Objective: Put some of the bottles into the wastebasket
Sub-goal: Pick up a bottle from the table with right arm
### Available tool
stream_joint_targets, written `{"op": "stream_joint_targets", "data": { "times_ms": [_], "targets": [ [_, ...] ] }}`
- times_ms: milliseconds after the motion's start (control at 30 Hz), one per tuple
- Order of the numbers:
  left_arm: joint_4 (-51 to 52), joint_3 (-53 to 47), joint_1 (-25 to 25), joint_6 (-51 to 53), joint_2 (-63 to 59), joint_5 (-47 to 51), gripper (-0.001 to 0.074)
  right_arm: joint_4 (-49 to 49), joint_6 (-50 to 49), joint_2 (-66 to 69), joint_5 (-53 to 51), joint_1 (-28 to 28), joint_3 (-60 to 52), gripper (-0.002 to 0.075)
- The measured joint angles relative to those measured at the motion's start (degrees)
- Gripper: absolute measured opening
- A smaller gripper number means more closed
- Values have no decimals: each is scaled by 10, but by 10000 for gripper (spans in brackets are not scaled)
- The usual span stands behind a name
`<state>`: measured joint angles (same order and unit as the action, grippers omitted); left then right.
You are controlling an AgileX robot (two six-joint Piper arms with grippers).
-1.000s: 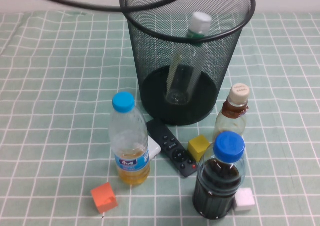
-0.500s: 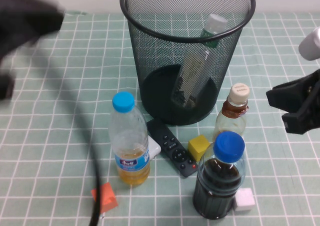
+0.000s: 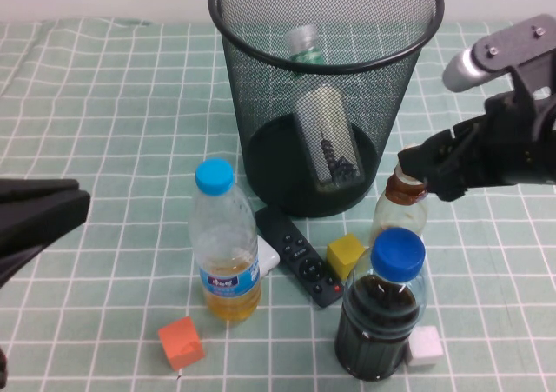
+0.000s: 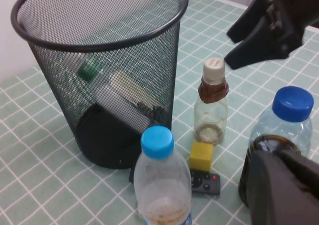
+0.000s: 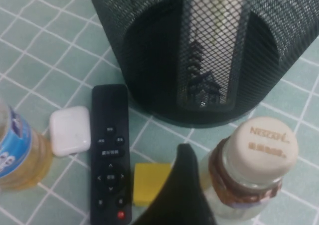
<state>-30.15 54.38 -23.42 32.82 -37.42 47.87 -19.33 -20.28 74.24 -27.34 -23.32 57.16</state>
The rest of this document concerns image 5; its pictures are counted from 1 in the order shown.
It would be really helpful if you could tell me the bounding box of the white earbud case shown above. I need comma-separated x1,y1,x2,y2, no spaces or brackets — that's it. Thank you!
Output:
49,106,92,158

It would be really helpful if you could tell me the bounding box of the yellow block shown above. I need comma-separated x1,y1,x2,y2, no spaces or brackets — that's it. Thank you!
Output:
133,163,175,207

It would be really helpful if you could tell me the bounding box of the black remote control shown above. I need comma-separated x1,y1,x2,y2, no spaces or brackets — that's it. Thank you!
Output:
89,84,133,225

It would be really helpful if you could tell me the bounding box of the green checked tablecloth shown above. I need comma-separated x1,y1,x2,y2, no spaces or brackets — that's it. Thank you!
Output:
0,0,319,225

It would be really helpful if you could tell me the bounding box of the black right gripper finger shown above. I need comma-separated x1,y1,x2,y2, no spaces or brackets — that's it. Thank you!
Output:
132,143,217,225

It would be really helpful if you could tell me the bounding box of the clear bottle cream cap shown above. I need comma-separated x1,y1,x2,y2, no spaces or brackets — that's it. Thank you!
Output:
199,117,300,225

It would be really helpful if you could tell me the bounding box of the clear bottle blue cap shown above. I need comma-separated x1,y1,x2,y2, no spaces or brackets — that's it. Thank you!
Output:
0,99,54,192

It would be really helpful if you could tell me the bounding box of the black mesh wastebasket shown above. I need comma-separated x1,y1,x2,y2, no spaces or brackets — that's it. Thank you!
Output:
84,0,319,130

